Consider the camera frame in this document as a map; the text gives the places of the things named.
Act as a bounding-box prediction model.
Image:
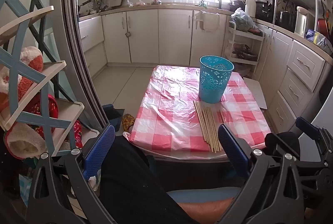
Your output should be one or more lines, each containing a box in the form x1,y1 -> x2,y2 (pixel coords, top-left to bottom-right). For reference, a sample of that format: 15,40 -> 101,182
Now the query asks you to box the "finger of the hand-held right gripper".
296,117 -> 321,140

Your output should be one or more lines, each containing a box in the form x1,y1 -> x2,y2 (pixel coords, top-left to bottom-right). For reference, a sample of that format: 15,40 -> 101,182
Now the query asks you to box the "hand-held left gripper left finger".
26,124 -> 116,224

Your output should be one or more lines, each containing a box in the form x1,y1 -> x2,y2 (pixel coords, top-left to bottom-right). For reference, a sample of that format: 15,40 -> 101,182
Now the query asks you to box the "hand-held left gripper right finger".
218,123 -> 310,224

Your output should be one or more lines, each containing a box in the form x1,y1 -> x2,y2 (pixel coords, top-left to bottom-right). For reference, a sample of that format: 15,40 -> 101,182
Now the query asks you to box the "row of wooden chopsticks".
193,100 -> 227,154

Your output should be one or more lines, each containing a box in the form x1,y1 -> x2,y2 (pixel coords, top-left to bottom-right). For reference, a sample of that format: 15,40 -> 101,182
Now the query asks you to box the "blue perforated plastic basket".
199,56 -> 235,104

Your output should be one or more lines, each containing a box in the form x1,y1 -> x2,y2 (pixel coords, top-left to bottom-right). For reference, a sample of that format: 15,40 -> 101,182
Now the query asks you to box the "person's black trouser leg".
100,136 -> 198,224
265,132 -> 299,159

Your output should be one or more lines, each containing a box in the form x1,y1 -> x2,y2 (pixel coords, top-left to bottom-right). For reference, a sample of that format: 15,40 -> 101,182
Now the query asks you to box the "dark blue dustpan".
102,104 -> 125,131

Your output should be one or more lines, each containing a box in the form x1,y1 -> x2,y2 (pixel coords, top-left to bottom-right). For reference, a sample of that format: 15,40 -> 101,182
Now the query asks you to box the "yellow patterned slipper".
122,114 -> 136,132

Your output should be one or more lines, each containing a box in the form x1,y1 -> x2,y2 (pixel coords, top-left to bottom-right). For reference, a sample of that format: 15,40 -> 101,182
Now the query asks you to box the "blue seat cushion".
166,186 -> 242,204

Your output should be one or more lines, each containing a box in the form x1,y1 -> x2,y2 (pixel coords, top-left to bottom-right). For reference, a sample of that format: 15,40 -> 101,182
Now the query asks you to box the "cream kitchen base cabinet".
78,15 -> 108,79
257,21 -> 333,133
100,6 -> 235,66

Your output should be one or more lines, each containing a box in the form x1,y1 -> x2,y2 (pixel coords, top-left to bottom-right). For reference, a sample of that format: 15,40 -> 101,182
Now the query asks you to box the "white board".
243,77 -> 268,110

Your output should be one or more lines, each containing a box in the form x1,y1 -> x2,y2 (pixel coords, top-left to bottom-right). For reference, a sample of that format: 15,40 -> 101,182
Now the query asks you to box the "red floral slipper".
26,94 -> 59,133

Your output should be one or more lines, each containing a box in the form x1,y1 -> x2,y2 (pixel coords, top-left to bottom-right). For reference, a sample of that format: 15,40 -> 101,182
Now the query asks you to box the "orange seat cushion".
177,198 -> 235,224

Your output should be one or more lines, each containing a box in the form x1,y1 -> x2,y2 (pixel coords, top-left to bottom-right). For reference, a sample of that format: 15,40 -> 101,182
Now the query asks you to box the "pink white checked tablecloth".
129,65 -> 272,161

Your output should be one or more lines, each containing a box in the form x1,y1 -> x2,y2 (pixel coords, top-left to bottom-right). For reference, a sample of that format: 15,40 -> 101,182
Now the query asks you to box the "red cream lined slipper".
4,123 -> 50,159

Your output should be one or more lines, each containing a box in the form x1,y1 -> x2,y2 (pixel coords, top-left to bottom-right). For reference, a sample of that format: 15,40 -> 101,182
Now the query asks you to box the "red pot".
317,19 -> 332,37

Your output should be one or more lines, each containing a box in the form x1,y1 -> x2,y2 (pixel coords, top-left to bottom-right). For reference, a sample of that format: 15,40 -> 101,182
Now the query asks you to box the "white kitchen trolley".
224,20 -> 264,76

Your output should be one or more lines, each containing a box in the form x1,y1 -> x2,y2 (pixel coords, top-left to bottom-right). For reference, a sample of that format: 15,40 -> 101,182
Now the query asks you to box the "white electric water boiler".
295,6 -> 316,37

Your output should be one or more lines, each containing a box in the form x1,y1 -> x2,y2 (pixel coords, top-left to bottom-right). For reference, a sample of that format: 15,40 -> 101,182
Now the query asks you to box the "black cooking pot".
276,11 -> 297,31

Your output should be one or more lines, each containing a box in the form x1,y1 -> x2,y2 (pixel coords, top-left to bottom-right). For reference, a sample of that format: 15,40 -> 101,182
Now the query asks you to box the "white orange plush slipper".
0,47 -> 44,113

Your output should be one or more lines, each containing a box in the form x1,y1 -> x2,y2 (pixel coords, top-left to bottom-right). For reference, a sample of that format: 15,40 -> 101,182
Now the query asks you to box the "blue beige shoe rack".
0,0 -> 101,159

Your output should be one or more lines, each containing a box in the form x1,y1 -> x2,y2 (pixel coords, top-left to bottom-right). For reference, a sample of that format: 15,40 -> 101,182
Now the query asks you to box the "bag of green vegetables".
230,8 -> 257,32

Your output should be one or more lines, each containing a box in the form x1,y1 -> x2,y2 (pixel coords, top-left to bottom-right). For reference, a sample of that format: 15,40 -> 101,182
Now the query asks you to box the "black countertop oven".
253,0 -> 276,23

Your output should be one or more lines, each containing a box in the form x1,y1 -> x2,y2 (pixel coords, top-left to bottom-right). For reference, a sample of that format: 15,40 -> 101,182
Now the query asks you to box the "white hanging door bin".
194,11 -> 220,32

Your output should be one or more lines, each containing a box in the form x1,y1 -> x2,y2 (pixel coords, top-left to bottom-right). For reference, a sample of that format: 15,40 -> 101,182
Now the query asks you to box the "black frying pan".
78,0 -> 93,15

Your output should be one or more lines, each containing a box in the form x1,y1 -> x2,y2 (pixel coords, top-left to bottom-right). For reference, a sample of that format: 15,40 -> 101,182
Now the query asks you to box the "clear plastic bag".
125,0 -> 147,7

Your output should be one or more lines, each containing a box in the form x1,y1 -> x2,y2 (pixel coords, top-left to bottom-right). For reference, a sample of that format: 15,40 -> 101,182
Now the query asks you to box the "grey sliding door frame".
56,0 -> 110,131

